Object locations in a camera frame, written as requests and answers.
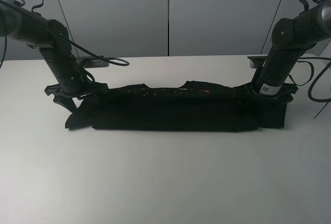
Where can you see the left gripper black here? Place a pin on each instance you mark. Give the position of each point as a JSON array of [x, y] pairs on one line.
[[63, 95]]

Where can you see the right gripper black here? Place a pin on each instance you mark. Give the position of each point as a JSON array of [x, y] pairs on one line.
[[246, 94]]

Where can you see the black printed t-shirt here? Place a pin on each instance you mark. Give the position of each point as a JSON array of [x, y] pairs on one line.
[[195, 106]]

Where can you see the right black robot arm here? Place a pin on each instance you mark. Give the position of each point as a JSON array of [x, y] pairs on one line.
[[291, 38]]

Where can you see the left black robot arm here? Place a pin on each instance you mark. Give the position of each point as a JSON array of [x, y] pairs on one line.
[[51, 39]]

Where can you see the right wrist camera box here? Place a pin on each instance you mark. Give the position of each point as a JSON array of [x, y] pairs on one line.
[[257, 61]]

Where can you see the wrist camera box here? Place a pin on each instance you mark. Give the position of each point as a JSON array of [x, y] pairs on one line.
[[257, 61], [91, 62]]

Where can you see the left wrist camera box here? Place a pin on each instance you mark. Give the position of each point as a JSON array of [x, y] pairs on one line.
[[91, 62]]

